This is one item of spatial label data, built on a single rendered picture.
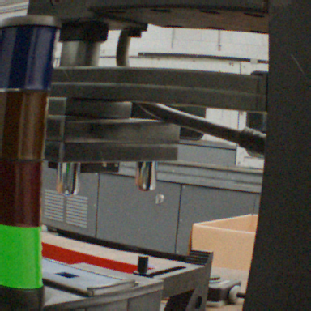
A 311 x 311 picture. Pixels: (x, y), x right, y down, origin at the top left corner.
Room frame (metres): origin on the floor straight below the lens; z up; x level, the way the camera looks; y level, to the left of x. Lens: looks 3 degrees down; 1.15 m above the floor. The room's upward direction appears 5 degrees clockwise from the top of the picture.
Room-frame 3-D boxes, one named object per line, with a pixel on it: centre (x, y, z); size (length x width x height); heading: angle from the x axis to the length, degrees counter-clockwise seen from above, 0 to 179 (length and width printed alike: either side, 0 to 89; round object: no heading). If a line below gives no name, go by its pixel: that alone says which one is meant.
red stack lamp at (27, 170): (0.38, 0.07, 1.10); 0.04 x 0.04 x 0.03
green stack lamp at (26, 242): (0.38, 0.07, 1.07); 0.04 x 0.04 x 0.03
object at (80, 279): (0.70, 0.10, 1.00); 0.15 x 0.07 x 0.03; 59
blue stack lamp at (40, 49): (0.38, 0.07, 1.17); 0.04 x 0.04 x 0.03
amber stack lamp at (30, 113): (0.38, 0.07, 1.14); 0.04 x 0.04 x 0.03
